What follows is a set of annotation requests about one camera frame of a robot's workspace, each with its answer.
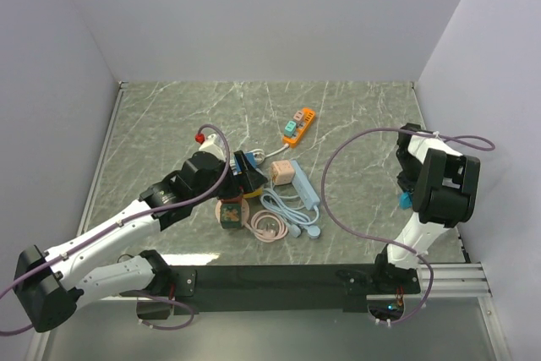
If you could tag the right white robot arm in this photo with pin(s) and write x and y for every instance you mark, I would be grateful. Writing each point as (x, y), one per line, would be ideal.
(442, 184)

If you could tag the red-brown cube socket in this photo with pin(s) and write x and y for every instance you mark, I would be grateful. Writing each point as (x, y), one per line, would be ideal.
(234, 200)

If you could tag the peach cube socket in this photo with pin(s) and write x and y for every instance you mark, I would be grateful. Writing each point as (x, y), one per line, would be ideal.
(282, 172)

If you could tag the yellow cube socket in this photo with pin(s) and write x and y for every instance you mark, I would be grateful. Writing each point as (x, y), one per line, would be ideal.
(258, 192)

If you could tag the teal plug adapter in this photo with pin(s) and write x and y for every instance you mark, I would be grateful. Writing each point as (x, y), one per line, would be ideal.
(290, 128)

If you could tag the pink round socket base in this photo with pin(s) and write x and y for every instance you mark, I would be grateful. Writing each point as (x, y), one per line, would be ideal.
(249, 211)

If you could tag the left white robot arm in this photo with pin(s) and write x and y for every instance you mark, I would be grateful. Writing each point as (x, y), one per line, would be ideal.
(52, 284)

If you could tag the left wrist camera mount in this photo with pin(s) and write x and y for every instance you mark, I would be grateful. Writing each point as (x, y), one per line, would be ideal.
(211, 144)

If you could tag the dark green cube socket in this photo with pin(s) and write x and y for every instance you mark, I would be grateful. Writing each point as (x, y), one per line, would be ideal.
(231, 215)

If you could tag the bright blue plug adapter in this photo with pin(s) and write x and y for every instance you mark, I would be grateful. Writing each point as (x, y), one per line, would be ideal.
(405, 201)

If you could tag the pink plug adapter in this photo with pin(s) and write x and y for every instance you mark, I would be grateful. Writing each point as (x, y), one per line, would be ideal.
(298, 117)

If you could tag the light blue power strip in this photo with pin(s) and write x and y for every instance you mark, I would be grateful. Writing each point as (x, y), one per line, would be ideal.
(304, 188)

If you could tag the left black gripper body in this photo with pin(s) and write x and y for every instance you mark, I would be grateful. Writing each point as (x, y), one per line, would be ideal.
(237, 184)

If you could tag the black base beam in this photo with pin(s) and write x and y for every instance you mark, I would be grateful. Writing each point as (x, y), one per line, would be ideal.
(230, 288)

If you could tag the orange power strip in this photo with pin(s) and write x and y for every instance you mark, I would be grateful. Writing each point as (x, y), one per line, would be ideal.
(302, 129)

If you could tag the blue cube socket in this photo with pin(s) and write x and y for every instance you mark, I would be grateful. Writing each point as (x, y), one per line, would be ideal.
(251, 159)

